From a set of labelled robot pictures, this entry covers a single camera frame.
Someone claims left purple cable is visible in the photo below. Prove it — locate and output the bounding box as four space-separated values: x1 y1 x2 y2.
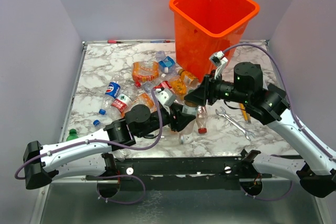
14 87 164 205

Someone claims red white label bottle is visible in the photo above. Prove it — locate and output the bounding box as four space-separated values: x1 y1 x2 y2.
109 91 133 121

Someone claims orange juice small bottle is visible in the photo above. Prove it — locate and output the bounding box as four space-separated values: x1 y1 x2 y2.
178 69 198 88

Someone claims purple cable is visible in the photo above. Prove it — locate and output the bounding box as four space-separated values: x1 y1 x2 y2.
223 42 336 201
14 87 164 205

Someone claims Pepsi bottle blue cap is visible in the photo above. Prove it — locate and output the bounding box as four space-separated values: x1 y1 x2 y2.
98 72 124 115

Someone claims orange plastic bin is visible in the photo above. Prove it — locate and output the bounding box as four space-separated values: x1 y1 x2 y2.
169 0 260 80

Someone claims green plastic bottle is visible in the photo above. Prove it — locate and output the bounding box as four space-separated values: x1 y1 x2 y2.
66 129 78 141

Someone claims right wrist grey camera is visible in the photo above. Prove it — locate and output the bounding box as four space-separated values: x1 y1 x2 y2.
209 51 228 79

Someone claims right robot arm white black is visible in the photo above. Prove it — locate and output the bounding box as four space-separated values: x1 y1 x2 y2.
184 62 335 198

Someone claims silver wrench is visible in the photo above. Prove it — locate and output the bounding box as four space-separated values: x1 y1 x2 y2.
215 106 255 141

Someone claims green cap coffee bottle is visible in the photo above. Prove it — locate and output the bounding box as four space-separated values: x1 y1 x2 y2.
182 101 198 135

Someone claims small blue cap bottle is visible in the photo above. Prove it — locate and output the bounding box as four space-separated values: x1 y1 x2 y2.
93 120 101 127

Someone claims red marker pen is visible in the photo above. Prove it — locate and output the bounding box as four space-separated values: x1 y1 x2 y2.
107 40 124 44

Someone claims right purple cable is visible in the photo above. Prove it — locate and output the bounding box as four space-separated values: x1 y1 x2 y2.
223 42 336 201

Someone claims red label clear bottle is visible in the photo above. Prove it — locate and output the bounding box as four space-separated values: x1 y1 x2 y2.
157 80 172 89

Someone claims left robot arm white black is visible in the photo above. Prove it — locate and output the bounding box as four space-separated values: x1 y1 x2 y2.
23 103 197 190

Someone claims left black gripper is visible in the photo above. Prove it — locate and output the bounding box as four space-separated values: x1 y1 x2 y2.
137 102 195 138

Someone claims clear crumpled water bottle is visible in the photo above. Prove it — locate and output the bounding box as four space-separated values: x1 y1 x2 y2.
141 81 157 93

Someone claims light blue label bottle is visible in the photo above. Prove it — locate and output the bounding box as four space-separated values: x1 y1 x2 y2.
155 50 176 73

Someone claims large orange label bottle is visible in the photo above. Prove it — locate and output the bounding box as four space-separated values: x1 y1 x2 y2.
169 76 187 96

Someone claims clear bottle at table edge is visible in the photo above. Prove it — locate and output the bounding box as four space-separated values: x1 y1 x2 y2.
112 149 131 162

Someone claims red cap clear bottle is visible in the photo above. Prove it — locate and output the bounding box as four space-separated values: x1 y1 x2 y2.
196 106 208 134

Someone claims blue red pen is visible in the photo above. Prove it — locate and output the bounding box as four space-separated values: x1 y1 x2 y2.
150 40 171 44

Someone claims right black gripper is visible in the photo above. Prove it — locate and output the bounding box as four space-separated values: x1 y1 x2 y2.
184 70 250 106

